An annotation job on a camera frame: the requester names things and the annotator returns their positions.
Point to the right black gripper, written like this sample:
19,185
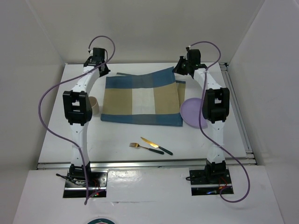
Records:
178,68

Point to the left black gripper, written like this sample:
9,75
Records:
106,71

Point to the blue tan checked placemat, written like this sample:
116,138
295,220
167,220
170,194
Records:
149,99

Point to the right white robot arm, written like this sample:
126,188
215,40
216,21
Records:
215,109

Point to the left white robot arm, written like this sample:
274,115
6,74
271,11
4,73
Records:
78,112

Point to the beige paper cup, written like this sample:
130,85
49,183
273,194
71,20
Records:
94,105

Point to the purple plate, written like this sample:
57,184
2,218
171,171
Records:
189,111

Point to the green round sticker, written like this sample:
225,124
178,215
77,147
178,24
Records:
101,221

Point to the aluminium right side rail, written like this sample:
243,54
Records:
250,157

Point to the aluminium rail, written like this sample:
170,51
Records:
127,164
250,157

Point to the gold knife green handle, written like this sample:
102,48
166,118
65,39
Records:
156,146

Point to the gold fork green handle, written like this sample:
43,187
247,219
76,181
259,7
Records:
136,145

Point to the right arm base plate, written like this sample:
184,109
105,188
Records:
202,186

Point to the aluminium front rail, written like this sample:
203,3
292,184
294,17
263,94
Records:
127,164

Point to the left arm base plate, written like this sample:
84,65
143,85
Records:
76,188

